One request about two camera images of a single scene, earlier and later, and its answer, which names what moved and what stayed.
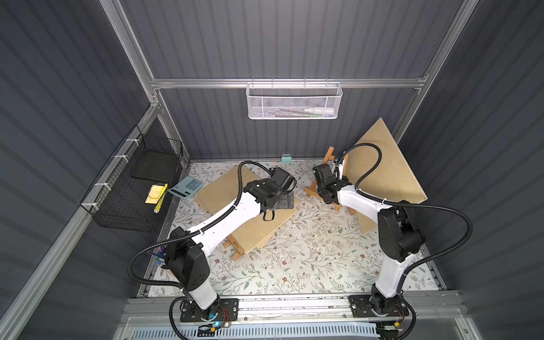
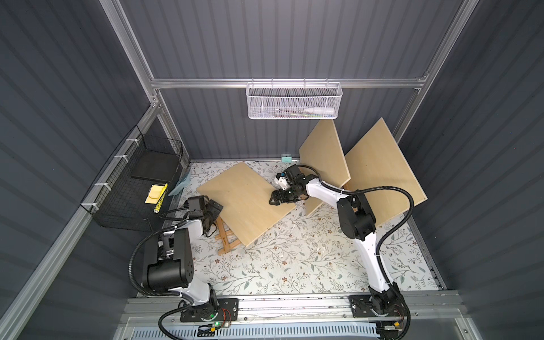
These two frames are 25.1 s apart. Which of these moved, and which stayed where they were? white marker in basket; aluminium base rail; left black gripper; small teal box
Moved: left black gripper
Stayed: aluminium base rail; white marker in basket; small teal box
